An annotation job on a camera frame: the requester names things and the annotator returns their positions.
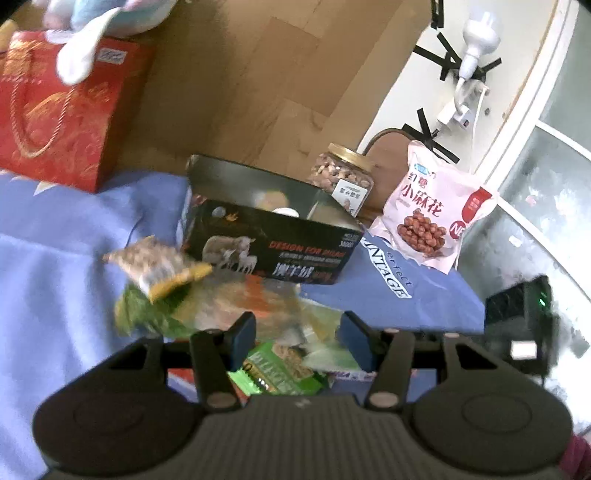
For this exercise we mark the red gift bag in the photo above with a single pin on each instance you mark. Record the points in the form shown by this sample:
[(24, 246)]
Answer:
[(64, 115)]

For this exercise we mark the clear jar of nuts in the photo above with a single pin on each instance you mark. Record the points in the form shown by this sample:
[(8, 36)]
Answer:
[(339, 177)]

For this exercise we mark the black tape strip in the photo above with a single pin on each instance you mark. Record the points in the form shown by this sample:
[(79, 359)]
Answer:
[(436, 14)]

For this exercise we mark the wooden headboard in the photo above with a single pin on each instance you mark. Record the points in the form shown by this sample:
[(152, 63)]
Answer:
[(258, 69)]

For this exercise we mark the white window frame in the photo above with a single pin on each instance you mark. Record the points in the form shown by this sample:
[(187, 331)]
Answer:
[(531, 92)]

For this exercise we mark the pink snack bag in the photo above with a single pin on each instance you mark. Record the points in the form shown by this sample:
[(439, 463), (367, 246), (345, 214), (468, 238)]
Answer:
[(429, 212)]

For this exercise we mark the white plug-in lamp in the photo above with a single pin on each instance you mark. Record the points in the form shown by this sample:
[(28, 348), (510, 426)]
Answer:
[(480, 37)]

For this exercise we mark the white and blue plush toy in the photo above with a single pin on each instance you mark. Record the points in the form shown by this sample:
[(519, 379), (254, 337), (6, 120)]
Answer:
[(92, 27)]

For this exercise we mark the clear orange snack packet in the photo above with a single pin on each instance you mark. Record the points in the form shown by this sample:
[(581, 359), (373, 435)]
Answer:
[(244, 297)]

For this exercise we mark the yellow nut snack packet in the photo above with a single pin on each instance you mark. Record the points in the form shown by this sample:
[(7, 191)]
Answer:
[(154, 263)]

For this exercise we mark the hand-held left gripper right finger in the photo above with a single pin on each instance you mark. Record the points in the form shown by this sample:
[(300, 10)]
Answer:
[(358, 344)]

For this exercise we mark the black printed cardboard box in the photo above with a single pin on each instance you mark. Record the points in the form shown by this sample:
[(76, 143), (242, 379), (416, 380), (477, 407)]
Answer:
[(277, 249)]

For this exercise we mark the green leafy snack packet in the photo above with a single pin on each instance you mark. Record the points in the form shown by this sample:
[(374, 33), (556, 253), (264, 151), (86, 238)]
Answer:
[(147, 318)]

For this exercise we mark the green labelled snack packet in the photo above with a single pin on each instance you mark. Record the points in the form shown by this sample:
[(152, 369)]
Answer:
[(277, 369)]

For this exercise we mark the white power adapter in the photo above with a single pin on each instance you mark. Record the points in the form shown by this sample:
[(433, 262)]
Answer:
[(455, 113)]

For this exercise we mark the blue printed blanket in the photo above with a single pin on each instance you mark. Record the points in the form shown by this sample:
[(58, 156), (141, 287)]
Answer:
[(55, 258)]

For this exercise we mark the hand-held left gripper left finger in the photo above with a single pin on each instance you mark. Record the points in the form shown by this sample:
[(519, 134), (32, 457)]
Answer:
[(242, 339)]

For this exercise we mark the maroon clothing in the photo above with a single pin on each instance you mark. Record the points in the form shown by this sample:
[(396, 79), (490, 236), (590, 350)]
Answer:
[(577, 457)]

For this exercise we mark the pale green snack packet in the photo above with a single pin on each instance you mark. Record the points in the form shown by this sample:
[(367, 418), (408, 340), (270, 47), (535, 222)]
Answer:
[(323, 337)]

